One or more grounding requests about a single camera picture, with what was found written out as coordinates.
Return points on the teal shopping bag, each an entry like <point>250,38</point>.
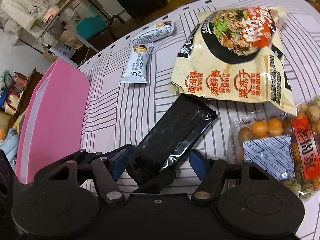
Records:
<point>91,25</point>

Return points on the black snack packet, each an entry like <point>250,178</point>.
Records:
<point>153,164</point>

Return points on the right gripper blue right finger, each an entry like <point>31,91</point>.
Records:
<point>199,163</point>

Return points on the pink storage box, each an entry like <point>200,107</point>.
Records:
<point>53,122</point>

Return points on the instant noodle bag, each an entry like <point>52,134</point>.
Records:
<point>237,55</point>

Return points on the white snack bar wrapper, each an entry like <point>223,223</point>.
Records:
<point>135,70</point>

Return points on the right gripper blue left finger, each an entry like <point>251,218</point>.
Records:
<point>118,160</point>

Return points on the white metal clothes rack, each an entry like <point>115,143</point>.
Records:
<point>58,27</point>

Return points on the bag of coated peanuts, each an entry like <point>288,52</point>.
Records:
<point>285,146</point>

